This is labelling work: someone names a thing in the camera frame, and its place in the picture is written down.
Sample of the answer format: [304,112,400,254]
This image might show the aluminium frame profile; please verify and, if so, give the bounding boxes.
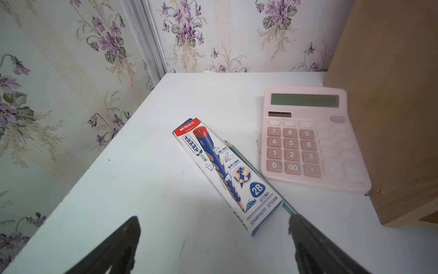
[120,0,168,84]

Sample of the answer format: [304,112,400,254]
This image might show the pink calculator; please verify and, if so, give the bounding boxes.
[261,86,372,194]

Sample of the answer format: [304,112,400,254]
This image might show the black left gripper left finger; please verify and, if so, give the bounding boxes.
[67,216,141,274]

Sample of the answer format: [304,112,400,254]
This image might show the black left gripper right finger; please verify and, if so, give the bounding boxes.
[289,214,368,274]

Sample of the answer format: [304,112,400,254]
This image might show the green pencil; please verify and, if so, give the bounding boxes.
[225,141,298,216]

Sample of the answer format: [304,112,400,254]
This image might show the wooden shelf unit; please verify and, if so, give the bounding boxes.
[323,1,438,228]

